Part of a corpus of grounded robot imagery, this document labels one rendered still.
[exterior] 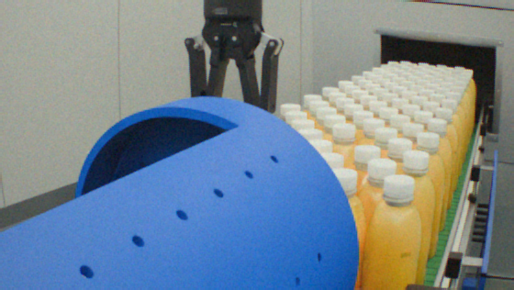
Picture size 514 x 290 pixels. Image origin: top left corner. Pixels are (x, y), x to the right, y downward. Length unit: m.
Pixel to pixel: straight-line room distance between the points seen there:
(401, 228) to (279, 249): 0.32
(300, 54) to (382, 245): 4.69
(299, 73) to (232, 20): 4.63
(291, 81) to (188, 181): 5.06
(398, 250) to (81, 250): 0.48
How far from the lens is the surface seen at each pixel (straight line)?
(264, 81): 0.70
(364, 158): 0.81
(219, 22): 0.72
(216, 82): 0.73
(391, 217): 0.67
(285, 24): 5.37
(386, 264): 0.69
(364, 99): 1.26
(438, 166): 0.92
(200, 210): 0.33
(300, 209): 0.41
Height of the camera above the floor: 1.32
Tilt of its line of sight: 14 degrees down
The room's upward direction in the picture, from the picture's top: straight up
